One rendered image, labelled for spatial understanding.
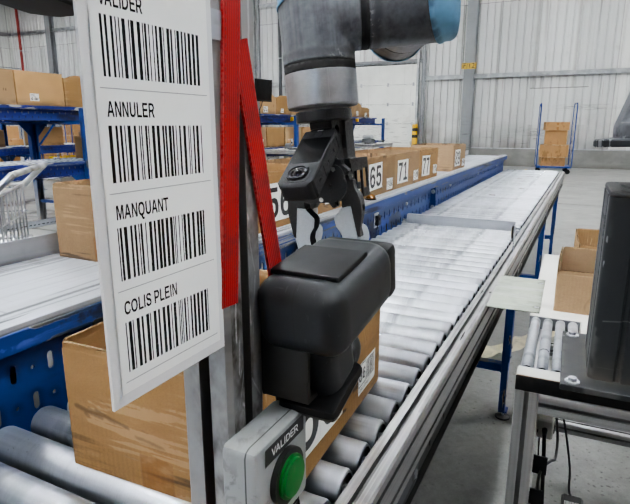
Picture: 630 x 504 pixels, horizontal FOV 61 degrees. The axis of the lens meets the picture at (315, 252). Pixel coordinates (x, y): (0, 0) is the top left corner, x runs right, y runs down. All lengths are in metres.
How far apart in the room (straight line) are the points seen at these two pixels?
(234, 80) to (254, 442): 0.22
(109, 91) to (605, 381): 0.92
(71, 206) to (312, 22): 0.80
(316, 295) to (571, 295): 1.09
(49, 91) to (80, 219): 5.47
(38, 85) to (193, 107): 6.38
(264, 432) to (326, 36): 0.46
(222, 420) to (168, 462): 0.33
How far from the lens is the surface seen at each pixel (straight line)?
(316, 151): 0.65
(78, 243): 1.32
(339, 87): 0.67
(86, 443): 0.77
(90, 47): 0.25
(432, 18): 0.69
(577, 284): 1.37
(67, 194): 1.31
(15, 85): 6.50
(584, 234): 1.94
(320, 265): 0.35
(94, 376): 0.71
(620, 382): 1.04
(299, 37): 0.67
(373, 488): 0.72
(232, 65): 0.32
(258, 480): 0.36
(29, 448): 0.87
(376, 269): 0.38
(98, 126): 0.25
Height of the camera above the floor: 1.18
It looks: 13 degrees down
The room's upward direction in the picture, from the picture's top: straight up
